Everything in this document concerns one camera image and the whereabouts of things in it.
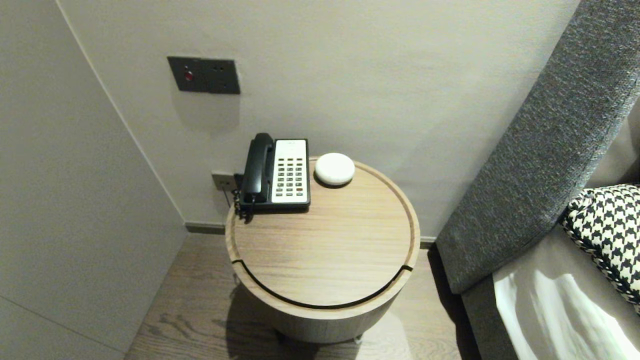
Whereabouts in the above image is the flat white round puck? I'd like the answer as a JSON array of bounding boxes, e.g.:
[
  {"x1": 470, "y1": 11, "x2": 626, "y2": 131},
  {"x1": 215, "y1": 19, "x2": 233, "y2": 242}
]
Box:
[{"x1": 314, "y1": 152, "x2": 356, "y2": 187}]

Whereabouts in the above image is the black and white desk telephone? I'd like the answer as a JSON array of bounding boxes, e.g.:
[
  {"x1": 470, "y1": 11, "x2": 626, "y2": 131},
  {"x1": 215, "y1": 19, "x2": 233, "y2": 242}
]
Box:
[{"x1": 239, "y1": 139, "x2": 311, "y2": 214}]

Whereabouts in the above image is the round wooden side table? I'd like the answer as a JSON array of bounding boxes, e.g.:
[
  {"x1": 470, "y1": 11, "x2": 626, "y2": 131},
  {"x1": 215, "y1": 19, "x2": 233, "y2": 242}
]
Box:
[{"x1": 224, "y1": 156, "x2": 422, "y2": 346}]

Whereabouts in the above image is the black telephone handset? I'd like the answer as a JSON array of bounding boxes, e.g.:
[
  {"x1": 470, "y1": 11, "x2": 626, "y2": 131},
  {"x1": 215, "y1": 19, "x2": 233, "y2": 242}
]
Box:
[{"x1": 241, "y1": 133, "x2": 275, "y2": 204}]

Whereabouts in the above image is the grey fabric headboard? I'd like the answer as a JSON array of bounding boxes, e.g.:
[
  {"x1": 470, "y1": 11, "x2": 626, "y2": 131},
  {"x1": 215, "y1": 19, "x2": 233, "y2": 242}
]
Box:
[{"x1": 436, "y1": 0, "x2": 640, "y2": 295}]

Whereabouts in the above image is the white bed sheet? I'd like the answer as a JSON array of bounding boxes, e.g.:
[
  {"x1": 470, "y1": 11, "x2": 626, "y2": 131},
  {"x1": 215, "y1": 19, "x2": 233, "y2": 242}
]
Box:
[{"x1": 492, "y1": 220, "x2": 640, "y2": 360}]

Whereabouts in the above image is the black white houndstooth pillow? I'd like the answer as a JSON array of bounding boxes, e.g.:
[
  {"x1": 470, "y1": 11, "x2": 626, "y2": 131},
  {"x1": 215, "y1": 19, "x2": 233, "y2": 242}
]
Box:
[{"x1": 562, "y1": 184, "x2": 640, "y2": 307}]

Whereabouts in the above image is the beige wall data socket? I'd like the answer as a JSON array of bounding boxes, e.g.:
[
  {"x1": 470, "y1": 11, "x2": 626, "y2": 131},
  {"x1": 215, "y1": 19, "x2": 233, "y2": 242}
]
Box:
[{"x1": 210, "y1": 171, "x2": 237, "y2": 193}]

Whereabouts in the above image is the dark wall switch panel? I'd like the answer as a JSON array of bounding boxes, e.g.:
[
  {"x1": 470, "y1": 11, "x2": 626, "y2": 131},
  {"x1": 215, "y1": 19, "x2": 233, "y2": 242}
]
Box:
[{"x1": 167, "y1": 56, "x2": 241, "y2": 95}]

